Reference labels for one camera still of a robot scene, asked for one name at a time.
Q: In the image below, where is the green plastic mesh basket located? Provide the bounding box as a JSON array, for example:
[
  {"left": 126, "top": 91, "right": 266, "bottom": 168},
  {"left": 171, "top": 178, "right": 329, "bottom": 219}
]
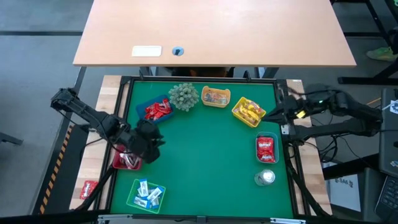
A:
[{"left": 126, "top": 179, "right": 167, "bottom": 215}]

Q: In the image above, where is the silver metal can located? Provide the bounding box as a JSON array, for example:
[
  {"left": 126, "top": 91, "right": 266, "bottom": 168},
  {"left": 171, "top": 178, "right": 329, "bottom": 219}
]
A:
[{"left": 254, "top": 169, "right": 277, "bottom": 187}]

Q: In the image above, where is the teal plastic bin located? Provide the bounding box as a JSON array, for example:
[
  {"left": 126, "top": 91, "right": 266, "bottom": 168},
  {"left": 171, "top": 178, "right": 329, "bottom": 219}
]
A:
[{"left": 255, "top": 131, "right": 280, "bottom": 165}]

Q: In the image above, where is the light wood desk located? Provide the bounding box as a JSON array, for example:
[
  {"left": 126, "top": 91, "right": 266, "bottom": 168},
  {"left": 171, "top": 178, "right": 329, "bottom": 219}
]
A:
[{"left": 72, "top": 0, "right": 357, "bottom": 68}]

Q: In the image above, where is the grey equipment cabinet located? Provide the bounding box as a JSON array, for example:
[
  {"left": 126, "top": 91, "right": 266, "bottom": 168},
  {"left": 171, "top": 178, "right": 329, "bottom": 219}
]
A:
[{"left": 378, "top": 88, "right": 398, "bottom": 179}]

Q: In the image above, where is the white PayDay candy bar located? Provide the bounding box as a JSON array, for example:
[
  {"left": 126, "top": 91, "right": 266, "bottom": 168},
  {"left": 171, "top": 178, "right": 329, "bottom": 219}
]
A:
[{"left": 119, "top": 152, "right": 133, "bottom": 167}]

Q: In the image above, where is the person's leg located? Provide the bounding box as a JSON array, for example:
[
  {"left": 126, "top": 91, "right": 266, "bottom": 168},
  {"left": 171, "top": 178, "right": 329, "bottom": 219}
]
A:
[{"left": 387, "top": 26, "right": 398, "bottom": 54}]

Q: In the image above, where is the dark blue plastic bin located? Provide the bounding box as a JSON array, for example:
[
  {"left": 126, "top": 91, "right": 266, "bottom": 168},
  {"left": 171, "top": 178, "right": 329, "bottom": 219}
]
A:
[{"left": 135, "top": 93, "right": 175, "bottom": 125}]

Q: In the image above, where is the green artificial potted plant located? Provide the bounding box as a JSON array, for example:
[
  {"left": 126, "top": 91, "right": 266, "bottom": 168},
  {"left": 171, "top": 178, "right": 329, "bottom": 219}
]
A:
[{"left": 168, "top": 82, "right": 200, "bottom": 113}]

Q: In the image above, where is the black hazard-striped floor base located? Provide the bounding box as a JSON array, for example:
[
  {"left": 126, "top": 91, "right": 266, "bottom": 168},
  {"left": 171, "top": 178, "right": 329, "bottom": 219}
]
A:
[{"left": 32, "top": 124, "right": 91, "bottom": 215}]

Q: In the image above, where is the black furniture leg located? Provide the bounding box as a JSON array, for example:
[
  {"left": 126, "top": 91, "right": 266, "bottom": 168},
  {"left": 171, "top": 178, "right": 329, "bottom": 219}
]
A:
[{"left": 0, "top": 132, "right": 24, "bottom": 146}]

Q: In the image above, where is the person's foot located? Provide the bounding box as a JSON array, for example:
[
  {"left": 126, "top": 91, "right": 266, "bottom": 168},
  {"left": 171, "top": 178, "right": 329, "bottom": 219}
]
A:
[{"left": 366, "top": 46, "right": 398, "bottom": 62}]

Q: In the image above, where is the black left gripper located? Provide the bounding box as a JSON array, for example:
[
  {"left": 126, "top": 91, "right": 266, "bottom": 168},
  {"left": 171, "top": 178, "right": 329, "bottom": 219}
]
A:
[{"left": 123, "top": 130, "right": 162, "bottom": 165}]

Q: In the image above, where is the black desk leg frame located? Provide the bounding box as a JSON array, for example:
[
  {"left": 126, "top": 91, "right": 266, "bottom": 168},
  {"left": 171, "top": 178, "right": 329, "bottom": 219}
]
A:
[{"left": 329, "top": 0, "right": 398, "bottom": 85}]

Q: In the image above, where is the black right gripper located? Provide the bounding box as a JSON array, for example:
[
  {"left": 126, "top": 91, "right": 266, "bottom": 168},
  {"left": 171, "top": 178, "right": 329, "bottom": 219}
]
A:
[{"left": 262, "top": 92, "right": 312, "bottom": 126}]

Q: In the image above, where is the white rectangular desk plate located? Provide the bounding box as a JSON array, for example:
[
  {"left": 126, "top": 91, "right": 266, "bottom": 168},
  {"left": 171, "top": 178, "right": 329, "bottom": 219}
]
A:
[{"left": 131, "top": 45, "right": 163, "bottom": 58}]

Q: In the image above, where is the black metal table frame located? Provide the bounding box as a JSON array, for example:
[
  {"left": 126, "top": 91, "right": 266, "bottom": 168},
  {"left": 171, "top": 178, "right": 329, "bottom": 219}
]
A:
[{"left": 93, "top": 74, "right": 312, "bottom": 220}]

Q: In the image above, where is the yellow plastic mesh basket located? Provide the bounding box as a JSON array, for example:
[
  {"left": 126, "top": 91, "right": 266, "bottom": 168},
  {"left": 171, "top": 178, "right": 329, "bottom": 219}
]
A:
[{"left": 231, "top": 96, "right": 267, "bottom": 129}]

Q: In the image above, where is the orange plastic bin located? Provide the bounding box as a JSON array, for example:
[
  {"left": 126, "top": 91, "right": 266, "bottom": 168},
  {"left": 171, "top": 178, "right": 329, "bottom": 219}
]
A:
[{"left": 200, "top": 86, "right": 231, "bottom": 109}]

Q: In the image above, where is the black keyboard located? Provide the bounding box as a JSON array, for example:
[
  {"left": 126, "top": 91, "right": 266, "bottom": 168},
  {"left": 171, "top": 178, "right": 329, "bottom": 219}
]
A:
[{"left": 374, "top": 175, "right": 398, "bottom": 222}]

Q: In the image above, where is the red plastic bin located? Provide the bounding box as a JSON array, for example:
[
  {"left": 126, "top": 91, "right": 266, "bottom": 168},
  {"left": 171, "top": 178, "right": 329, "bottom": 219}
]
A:
[{"left": 111, "top": 143, "right": 144, "bottom": 171}]

